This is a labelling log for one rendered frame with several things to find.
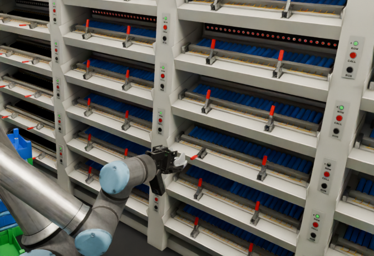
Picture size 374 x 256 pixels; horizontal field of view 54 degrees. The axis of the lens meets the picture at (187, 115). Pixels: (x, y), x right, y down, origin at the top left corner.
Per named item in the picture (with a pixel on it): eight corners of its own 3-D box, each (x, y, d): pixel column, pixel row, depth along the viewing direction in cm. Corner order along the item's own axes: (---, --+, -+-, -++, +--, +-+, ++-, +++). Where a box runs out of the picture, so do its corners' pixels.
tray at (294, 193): (305, 208, 128) (306, 190, 122) (170, 156, 160) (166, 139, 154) (324, 171, 140) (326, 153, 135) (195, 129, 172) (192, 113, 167)
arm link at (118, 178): (92, 183, 109) (103, 156, 106) (122, 175, 120) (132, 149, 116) (112, 203, 105) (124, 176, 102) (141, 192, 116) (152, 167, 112)
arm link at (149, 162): (146, 188, 114) (123, 177, 119) (156, 184, 118) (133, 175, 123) (149, 161, 112) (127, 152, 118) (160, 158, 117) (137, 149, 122)
